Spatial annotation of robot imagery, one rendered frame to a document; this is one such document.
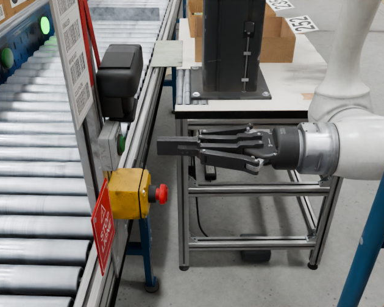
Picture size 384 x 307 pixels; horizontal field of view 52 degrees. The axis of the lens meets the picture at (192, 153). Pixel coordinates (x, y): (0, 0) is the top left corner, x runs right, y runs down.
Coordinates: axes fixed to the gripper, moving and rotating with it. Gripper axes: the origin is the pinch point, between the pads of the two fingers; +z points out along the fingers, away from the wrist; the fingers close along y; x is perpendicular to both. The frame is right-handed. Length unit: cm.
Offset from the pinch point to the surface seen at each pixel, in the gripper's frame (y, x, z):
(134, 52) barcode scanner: -6.9, -14.0, 7.4
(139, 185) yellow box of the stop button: 1.6, 7.6, 7.0
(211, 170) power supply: -114, 91, -9
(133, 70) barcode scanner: -2.5, -12.6, 6.9
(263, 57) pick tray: -90, 18, -27
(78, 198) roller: -8.4, 20.0, 22.8
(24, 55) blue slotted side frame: -97, 21, 70
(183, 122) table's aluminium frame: -50, 24, 2
